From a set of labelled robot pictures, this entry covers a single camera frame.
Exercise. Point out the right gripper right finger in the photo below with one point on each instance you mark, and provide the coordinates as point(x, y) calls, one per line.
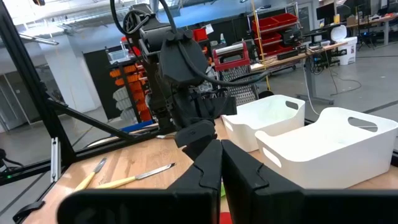
point(264, 202)

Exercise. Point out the blue bin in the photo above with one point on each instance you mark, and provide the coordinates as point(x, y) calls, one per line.
point(136, 127)

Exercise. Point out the small red bin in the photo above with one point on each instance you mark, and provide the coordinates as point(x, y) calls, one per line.
point(200, 35)

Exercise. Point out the red bin shelf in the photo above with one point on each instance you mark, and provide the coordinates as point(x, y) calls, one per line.
point(273, 23)

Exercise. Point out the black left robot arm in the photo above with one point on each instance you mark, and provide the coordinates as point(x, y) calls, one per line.
point(180, 62)

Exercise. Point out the white frame bracket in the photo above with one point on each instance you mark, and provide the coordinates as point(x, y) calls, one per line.
point(56, 161)

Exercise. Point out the white plastic bin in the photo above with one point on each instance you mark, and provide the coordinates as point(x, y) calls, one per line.
point(326, 161)
point(264, 130)

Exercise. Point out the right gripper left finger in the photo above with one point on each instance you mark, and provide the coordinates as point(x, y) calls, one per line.
point(199, 199)

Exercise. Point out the red silicone spoon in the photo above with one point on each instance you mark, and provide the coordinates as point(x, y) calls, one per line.
point(226, 219)

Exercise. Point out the wooden desk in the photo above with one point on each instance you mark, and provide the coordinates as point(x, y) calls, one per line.
point(373, 20)

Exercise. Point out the white trash can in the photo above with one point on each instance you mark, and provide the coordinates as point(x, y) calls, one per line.
point(346, 49)

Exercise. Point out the wooden workbench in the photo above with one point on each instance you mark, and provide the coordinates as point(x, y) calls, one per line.
point(298, 56)

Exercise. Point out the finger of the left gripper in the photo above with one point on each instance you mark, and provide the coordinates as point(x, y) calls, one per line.
point(196, 133)
point(200, 149)

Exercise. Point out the black aluminium table frame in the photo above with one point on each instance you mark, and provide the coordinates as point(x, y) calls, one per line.
point(57, 140)

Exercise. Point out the orange bin rack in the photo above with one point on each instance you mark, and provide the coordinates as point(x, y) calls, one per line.
point(133, 85)

